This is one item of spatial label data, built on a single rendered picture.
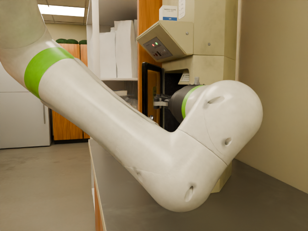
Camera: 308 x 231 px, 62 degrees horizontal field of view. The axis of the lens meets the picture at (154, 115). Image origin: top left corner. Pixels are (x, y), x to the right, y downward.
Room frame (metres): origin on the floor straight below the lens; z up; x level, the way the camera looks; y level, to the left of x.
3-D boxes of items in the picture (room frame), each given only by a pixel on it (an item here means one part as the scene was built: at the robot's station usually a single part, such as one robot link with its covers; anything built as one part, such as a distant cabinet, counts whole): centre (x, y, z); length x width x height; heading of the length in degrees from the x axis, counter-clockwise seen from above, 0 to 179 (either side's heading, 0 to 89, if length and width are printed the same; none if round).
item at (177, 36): (0.97, -0.02, 1.46); 0.32 x 0.11 x 0.10; 16
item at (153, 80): (0.98, 0.00, 1.19); 0.30 x 0.01 x 0.40; 168
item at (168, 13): (0.89, -0.05, 1.54); 0.05 x 0.05 x 0.06; 12
